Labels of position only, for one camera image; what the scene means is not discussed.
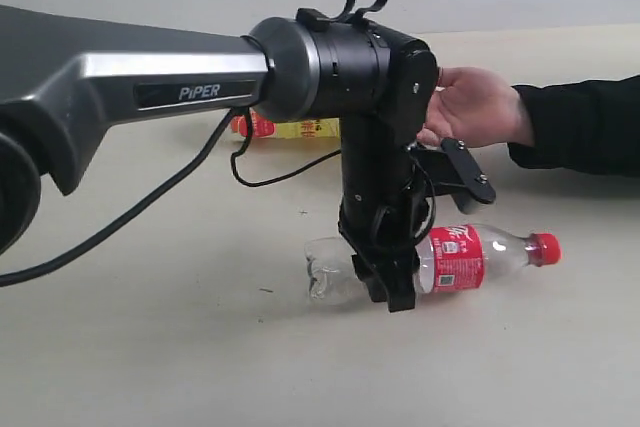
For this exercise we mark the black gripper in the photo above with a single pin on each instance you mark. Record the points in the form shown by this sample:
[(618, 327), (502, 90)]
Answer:
[(384, 237)]

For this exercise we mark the clear cola bottle red label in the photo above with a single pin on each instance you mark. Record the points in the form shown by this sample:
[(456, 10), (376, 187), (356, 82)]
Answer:
[(451, 259)]

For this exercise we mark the yellow juice bottle red cap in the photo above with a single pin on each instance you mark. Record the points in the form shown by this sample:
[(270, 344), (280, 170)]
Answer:
[(306, 129)]

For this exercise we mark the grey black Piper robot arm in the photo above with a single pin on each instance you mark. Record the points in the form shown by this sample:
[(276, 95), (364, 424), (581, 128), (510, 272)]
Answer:
[(66, 81)]

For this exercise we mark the person's open bare hand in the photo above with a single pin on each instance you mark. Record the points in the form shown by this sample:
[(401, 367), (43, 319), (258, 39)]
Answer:
[(477, 107)]

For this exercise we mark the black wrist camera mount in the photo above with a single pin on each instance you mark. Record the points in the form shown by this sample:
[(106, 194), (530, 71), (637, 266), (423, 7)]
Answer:
[(452, 171)]

